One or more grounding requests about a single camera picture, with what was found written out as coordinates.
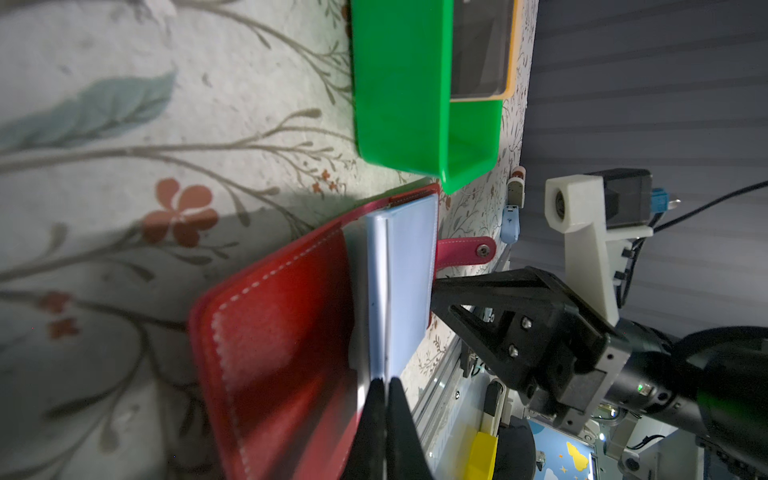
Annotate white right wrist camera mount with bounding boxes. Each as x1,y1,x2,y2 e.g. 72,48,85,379
544,168,681,326

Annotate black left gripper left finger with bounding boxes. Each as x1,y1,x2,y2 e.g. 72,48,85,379
341,379,387,480

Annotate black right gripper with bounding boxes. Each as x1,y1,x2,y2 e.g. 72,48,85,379
430,266,679,436

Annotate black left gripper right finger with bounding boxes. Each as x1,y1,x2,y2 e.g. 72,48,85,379
385,377,433,480

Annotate red card holder wallet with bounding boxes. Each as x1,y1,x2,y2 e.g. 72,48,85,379
187,182,498,480

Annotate small objects at table edge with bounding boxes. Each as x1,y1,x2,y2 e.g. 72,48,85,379
500,166,526,245

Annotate green card tray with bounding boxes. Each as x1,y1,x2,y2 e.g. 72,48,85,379
351,1,502,194

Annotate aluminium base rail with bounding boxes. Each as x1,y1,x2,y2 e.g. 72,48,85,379
412,337,471,449

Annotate stack of cards in tray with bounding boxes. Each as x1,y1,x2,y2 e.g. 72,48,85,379
451,0,523,102

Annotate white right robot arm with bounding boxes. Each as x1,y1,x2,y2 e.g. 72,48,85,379
431,267,767,479

